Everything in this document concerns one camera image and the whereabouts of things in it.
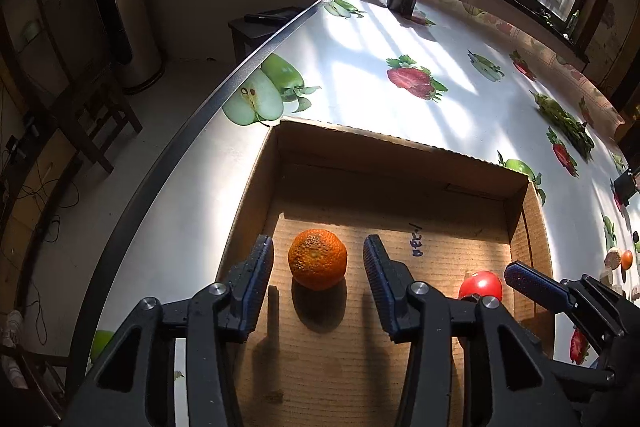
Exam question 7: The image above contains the red cherry tomato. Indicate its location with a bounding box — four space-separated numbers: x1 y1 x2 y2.
458 271 503 301

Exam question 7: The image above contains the round beige cork piece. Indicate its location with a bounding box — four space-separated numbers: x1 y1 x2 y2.
603 247 623 271

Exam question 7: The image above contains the orange mandarin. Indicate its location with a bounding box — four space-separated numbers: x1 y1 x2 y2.
620 251 634 271
288 229 348 291

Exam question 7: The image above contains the brown cardboard tray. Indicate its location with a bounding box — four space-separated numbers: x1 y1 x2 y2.
221 119 551 426

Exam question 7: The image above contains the green leafy vegetable bunch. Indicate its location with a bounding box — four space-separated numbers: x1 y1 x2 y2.
530 92 594 160

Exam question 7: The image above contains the fruit print tablecloth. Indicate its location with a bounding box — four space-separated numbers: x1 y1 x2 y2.
86 0 640 427

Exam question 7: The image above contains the dark wooden stool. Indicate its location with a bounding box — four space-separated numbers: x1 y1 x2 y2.
228 6 303 64

